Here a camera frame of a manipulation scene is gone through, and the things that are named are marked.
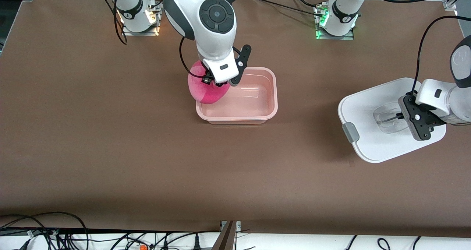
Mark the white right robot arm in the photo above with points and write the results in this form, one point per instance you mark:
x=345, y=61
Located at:
x=184, y=10

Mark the aluminium frame strut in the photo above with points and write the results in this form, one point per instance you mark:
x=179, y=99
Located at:
x=226, y=239

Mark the black power plug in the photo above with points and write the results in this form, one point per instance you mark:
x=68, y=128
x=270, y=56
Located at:
x=197, y=244

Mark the small orange object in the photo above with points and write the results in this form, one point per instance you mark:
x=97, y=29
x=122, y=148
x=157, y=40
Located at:
x=141, y=247

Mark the pink plush toy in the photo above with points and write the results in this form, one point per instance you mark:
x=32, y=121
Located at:
x=206, y=91

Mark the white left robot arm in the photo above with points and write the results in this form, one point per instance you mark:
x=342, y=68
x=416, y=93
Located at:
x=344, y=7

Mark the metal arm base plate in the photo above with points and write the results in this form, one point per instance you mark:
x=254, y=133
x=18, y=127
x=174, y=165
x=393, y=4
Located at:
x=349, y=38
x=143, y=33

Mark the white container lid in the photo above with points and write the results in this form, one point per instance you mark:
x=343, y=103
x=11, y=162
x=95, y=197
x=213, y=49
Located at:
x=368, y=143

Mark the pink plastic box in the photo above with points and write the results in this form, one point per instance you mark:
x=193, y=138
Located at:
x=250, y=106

